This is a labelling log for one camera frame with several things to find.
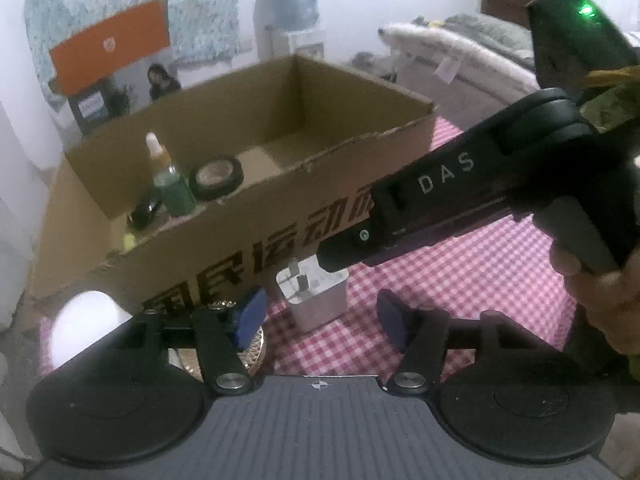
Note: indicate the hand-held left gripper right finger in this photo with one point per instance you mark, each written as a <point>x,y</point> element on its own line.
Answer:
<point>392,320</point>

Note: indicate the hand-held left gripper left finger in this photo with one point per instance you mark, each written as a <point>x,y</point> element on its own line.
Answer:
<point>250,317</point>

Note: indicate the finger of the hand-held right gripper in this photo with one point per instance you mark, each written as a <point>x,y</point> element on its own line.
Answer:
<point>350,247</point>

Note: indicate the white charger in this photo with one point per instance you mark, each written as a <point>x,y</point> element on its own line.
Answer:
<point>315,305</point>

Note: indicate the black tape roll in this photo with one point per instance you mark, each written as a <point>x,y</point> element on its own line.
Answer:
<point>200,187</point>

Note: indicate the brown cardboard box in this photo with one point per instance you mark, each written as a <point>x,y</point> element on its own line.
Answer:
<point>300,110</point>

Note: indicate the black glossy key fob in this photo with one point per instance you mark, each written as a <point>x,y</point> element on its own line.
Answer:
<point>145,214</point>

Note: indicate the green dropper bottle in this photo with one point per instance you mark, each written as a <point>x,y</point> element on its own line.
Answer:
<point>175,190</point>

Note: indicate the person's right hand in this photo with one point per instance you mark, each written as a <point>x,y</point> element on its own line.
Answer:
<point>615,310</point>

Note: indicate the pink checkered cloth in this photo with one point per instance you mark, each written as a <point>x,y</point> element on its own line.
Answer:
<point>475,285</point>

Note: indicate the grey pillow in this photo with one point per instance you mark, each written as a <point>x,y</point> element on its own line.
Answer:
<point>490,32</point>

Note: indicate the white dome object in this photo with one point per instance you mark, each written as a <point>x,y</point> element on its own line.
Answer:
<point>85,325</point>

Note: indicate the dark display stand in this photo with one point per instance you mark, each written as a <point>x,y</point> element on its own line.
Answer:
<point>92,110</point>

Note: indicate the orange board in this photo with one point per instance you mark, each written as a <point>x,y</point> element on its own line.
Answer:
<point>110,45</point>

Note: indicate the patterned lace wall cloth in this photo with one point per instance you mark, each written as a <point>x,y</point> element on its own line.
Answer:
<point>200,0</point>

